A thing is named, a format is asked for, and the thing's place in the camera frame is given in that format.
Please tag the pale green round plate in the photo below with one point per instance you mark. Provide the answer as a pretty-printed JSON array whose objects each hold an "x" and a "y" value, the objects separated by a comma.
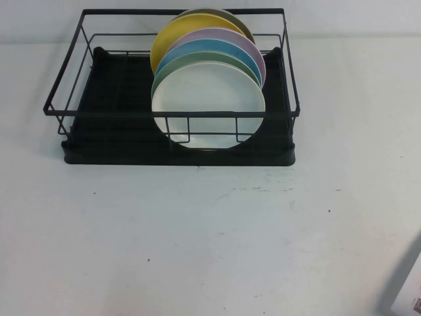
[{"x": 197, "y": 58}]

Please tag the olive grey round plate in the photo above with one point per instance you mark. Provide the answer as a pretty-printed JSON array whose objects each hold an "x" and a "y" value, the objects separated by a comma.
[{"x": 232, "y": 16}]

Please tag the yellow round plate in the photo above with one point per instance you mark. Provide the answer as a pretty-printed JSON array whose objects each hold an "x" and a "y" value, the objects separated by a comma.
[{"x": 177, "y": 33}]

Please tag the pink round plate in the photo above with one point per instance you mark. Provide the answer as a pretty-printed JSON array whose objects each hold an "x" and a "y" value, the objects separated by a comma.
[{"x": 223, "y": 34}]

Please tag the black plastic drip tray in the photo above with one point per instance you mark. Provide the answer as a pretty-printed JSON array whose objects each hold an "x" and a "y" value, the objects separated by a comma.
[{"x": 131, "y": 154}]

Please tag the blue round plate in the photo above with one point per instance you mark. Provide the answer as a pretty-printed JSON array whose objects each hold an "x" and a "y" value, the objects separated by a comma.
[{"x": 204, "y": 46}]

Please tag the white round plate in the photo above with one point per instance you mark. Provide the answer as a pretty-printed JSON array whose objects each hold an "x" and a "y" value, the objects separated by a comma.
[{"x": 210, "y": 98}]

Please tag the white box with QR code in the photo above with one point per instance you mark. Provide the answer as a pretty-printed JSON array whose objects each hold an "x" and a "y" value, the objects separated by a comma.
[{"x": 411, "y": 293}]

